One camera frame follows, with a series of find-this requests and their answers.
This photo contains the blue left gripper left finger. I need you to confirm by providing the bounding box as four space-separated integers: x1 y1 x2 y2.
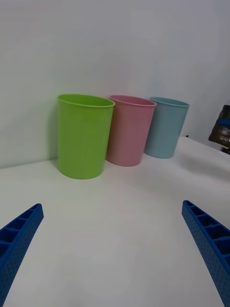
0 203 45 307

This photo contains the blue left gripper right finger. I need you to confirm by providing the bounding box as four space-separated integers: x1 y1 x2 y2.
181 200 230 307

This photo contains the dark equipment with blue stripe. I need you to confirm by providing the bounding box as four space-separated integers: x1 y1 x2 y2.
208 104 230 152

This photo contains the pale blue plastic bin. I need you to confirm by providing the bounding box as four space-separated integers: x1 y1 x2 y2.
143 96 190 159

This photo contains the green plastic bin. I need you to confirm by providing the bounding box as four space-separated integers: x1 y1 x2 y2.
57 94 115 180

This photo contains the pink plastic bin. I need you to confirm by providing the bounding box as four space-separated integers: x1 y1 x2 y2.
105 94 157 167

